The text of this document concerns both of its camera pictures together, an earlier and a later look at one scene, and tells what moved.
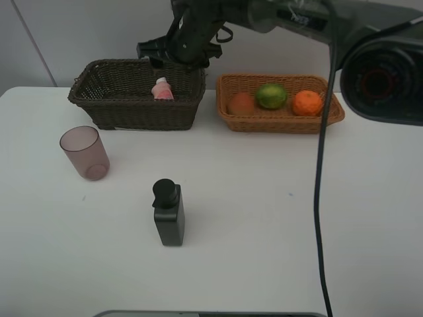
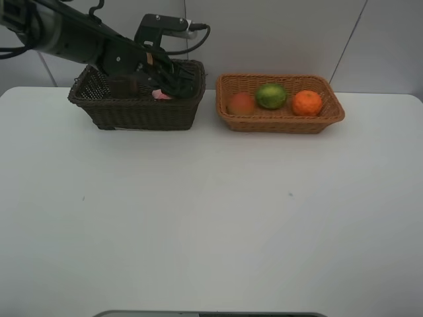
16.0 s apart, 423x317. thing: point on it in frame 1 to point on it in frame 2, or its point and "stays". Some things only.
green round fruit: x=271 y=96 stays
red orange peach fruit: x=242 y=104 stays
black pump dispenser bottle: x=169 y=212 to x=184 y=88
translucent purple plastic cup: x=82 y=144 to x=124 y=87
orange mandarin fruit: x=307 y=103 stays
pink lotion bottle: x=162 y=90 stays
